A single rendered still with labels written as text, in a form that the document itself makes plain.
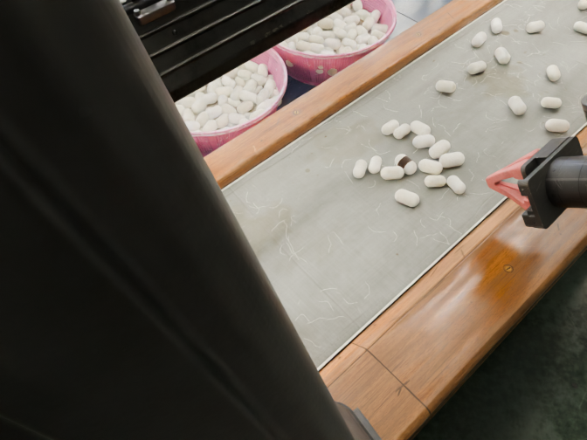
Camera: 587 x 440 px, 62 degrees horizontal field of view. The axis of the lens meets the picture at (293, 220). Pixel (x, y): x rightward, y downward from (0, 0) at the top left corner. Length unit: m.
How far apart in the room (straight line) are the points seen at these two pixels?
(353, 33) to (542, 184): 0.55
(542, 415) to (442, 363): 0.88
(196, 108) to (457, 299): 0.53
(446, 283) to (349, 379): 0.17
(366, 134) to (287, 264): 0.27
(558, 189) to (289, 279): 0.33
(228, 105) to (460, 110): 0.39
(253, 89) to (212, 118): 0.10
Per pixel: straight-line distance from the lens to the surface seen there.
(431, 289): 0.64
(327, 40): 1.01
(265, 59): 0.97
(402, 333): 0.60
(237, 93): 0.90
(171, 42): 0.43
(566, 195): 0.60
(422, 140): 0.80
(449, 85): 0.91
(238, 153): 0.77
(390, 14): 1.06
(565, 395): 1.51
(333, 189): 0.74
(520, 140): 0.87
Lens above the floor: 1.31
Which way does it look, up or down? 54 degrees down
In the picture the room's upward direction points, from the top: 4 degrees counter-clockwise
